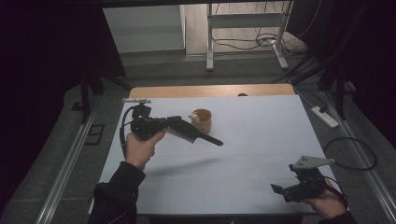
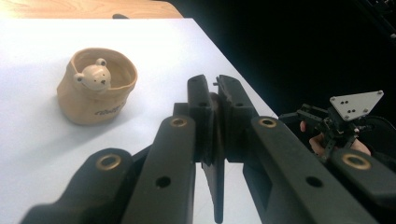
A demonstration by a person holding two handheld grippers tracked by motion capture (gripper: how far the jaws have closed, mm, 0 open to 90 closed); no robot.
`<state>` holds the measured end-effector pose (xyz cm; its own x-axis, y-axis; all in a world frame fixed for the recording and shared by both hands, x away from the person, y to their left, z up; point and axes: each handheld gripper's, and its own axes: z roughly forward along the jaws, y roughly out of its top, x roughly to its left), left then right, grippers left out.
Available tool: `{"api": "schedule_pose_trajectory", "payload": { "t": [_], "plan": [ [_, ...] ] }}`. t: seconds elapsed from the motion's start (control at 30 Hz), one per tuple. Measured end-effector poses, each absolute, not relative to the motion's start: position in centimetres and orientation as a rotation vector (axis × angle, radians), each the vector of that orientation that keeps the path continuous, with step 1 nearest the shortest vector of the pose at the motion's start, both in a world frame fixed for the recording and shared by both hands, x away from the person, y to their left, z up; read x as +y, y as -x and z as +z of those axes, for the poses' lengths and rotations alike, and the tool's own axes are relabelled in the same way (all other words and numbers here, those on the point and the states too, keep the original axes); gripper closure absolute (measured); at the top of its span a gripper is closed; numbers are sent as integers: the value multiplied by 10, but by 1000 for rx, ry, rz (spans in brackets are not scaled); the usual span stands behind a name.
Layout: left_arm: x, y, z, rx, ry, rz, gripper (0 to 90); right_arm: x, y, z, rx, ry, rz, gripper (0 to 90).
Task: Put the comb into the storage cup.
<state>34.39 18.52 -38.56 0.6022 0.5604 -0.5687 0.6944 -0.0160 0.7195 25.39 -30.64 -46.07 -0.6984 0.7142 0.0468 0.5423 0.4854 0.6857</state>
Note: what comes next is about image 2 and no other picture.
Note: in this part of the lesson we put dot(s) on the wooden desk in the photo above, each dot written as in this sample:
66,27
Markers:
77,7

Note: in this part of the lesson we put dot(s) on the small dark object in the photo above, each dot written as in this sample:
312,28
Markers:
120,16

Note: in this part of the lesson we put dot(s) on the beige bear ceramic cup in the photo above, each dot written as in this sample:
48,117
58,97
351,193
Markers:
93,93

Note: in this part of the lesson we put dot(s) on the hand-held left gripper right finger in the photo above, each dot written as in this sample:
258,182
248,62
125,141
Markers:
233,121

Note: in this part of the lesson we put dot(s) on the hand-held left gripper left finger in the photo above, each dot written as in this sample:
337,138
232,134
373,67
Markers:
201,118

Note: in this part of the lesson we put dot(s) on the black metal stand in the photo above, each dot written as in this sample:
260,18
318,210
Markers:
381,15

